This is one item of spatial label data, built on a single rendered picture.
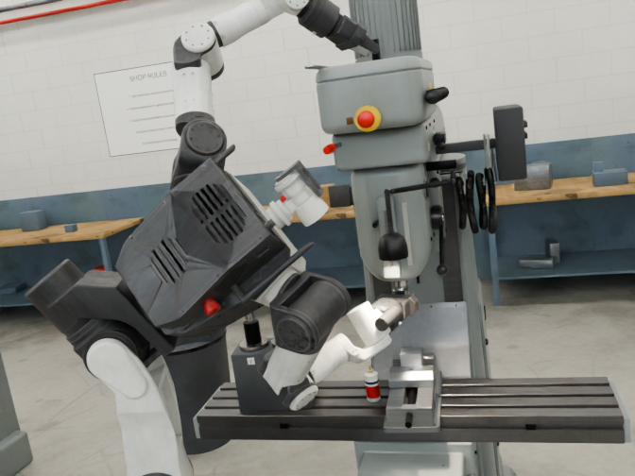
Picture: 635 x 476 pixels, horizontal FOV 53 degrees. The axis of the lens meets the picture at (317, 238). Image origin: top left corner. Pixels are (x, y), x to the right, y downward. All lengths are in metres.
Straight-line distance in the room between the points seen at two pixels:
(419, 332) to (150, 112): 4.95
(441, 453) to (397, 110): 0.95
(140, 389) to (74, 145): 5.97
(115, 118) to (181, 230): 5.74
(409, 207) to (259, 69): 4.70
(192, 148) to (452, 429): 1.04
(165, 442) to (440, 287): 1.12
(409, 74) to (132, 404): 0.94
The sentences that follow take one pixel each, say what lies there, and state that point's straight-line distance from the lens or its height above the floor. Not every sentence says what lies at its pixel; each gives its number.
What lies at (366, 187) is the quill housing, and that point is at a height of 1.58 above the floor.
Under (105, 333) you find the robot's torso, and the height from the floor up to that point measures 1.41.
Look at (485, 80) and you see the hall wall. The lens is 5.93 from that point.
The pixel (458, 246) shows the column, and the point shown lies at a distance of 2.17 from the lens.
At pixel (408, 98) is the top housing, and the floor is 1.79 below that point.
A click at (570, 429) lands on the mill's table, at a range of 1.87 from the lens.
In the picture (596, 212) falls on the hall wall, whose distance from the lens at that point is 6.12.
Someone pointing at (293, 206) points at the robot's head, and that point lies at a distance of 1.36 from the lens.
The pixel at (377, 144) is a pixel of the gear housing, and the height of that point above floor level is 1.69.
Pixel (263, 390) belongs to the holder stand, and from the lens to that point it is 1.95.
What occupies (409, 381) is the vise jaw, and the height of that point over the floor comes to 1.03.
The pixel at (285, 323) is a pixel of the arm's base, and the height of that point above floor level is 1.41.
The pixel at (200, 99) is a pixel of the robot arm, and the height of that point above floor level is 1.85.
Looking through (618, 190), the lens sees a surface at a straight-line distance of 5.27.
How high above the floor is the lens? 1.82
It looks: 12 degrees down
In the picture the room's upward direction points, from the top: 8 degrees counter-clockwise
